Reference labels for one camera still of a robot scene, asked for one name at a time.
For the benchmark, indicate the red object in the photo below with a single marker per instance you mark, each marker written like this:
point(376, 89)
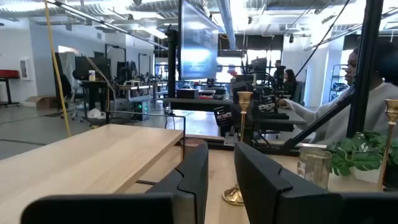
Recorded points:
point(206, 97)

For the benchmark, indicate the white bag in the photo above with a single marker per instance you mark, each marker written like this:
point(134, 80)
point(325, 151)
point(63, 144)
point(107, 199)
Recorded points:
point(95, 114)

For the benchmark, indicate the white bottle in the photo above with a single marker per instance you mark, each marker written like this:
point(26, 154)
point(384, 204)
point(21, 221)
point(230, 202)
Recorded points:
point(92, 75)

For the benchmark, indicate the wooden shelf with black legs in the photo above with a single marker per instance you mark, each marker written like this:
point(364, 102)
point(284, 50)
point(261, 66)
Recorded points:
point(77, 155)

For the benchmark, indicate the red padded bench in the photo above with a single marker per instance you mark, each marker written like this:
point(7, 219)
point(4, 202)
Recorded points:
point(8, 74)

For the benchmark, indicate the gold candlestick holder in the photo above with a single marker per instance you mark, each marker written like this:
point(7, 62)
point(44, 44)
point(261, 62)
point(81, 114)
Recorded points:
point(244, 99)
point(391, 112)

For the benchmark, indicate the black box device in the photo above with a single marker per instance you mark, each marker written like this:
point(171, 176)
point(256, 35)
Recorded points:
point(186, 93)

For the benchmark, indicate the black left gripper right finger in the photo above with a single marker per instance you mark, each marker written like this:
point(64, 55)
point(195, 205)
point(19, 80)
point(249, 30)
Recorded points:
point(264, 186)

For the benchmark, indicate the cardboard box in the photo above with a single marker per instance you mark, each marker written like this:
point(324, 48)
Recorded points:
point(43, 102)

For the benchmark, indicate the person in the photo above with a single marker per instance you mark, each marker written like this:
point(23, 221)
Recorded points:
point(279, 73)
point(332, 129)
point(289, 84)

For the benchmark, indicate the blue screen monitor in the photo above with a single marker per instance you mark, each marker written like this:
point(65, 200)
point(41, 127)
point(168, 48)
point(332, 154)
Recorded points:
point(199, 46)

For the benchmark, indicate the grey desk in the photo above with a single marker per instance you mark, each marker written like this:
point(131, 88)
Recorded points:
point(199, 104)

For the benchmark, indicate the blue metal rack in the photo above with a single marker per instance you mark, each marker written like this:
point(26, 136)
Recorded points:
point(337, 82)

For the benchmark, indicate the white wall cabinet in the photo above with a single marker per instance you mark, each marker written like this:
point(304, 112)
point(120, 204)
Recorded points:
point(25, 69)

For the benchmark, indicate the silver glass candle jar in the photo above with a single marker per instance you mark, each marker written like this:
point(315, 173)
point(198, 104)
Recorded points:
point(314, 169)

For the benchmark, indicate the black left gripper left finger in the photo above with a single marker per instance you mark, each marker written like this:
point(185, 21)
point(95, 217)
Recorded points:
point(192, 180)

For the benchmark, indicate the green potted plant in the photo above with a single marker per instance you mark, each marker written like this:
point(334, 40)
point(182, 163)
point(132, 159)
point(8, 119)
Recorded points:
point(357, 152)

